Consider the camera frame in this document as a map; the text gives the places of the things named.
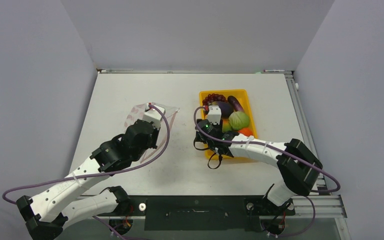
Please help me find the clear pink-dotted zip bag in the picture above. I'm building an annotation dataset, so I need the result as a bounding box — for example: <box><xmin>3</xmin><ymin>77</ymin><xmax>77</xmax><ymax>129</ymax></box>
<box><xmin>124</xmin><ymin>102</ymin><xmax>180</xmax><ymax>164</ymax></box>

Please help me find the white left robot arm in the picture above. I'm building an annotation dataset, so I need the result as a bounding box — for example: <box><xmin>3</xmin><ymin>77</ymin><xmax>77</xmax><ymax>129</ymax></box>
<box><xmin>16</xmin><ymin>119</ymin><xmax>161</xmax><ymax>240</ymax></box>

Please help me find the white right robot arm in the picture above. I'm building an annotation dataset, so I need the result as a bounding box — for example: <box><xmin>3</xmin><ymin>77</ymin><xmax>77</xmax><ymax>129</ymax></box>
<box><xmin>195</xmin><ymin>119</ymin><xmax>323</xmax><ymax>214</ymax></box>

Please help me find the green orange mango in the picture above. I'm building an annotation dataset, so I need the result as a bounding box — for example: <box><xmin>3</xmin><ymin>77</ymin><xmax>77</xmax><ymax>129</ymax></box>
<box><xmin>221</xmin><ymin>119</ymin><xmax>233</xmax><ymax>133</ymax></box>

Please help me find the large purple eggplant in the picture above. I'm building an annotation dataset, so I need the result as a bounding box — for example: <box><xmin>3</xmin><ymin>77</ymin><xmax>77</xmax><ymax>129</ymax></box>
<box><xmin>210</xmin><ymin>101</ymin><xmax>235</xmax><ymax>119</ymax></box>

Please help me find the green cabbage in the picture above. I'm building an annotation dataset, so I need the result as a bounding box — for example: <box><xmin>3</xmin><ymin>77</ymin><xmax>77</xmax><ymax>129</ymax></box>
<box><xmin>228</xmin><ymin>111</ymin><xmax>250</xmax><ymax>130</ymax></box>

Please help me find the orange pumpkin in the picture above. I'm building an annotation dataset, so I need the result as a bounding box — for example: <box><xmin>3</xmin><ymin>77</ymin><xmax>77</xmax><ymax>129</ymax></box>
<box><xmin>238</xmin><ymin>127</ymin><xmax>254</xmax><ymax>137</ymax></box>

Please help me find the slim purple eggplant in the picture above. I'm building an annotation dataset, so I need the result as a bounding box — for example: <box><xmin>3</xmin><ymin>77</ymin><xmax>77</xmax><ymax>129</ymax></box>
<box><xmin>227</xmin><ymin>95</ymin><xmax>245</xmax><ymax>112</ymax></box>

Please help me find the dark red grape bunch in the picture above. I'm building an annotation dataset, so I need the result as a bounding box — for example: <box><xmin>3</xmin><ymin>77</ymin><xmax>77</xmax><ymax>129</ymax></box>
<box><xmin>201</xmin><ymin>93</ymin><xmax>228</xmax><ymax>106</ymax></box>

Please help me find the yellow plastic tray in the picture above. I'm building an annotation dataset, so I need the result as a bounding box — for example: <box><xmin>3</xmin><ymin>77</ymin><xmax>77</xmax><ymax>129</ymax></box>
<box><xmin>195</xmin><ymin>89</ymin><xmax>259</xmax><ymax>164</ymax></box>

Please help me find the marker pen on ledge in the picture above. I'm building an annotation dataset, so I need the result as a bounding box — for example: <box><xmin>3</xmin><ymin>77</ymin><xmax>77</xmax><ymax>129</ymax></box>
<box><xmin>263</xmin><ymin>69</ymin><xmax>286</xmax><ymax>74</ymax></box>

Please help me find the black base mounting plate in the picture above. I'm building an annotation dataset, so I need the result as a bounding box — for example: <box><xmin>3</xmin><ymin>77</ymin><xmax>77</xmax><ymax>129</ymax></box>
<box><xmin>104</xmin><ymin>195</ymin><xmax>296</xmax><ymax>231</ymax></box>

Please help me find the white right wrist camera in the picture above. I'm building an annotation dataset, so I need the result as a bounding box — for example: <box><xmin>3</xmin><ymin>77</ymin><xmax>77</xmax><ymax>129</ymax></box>
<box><xmin>206</xmin><ymin>105</ymin><xmax>222</xmax><ymax>126</ymax></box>

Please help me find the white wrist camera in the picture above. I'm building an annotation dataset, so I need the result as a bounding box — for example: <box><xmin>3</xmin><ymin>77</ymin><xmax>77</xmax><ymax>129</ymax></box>
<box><xmin>206</xmin><ymin>105</ymin><xmax>222</xmax><ymax>126</ymax></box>
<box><xmin>141</xmin><ymin>105</ymin><xmax>166</xmax><ymax>130</ymax></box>

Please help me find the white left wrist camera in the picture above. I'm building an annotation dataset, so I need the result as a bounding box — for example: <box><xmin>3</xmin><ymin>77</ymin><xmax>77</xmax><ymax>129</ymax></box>
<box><xmin>141</xmin><ymin>105</ymin><xmax>166</xmax><ymax>130</ymax></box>

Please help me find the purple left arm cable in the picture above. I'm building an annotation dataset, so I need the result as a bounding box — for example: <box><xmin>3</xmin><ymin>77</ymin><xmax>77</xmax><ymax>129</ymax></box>
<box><xmin>2</xmin><ymin>102</ymin><xmax>171</xmax><ymax>240</ymax></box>

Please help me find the aluminium side rail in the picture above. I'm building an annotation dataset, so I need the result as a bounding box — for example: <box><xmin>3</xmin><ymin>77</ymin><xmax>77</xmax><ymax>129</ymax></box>
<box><xmin>283</xmin><ymin>70</ymin><xmax>348</xmax><ymax>220</ymax></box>

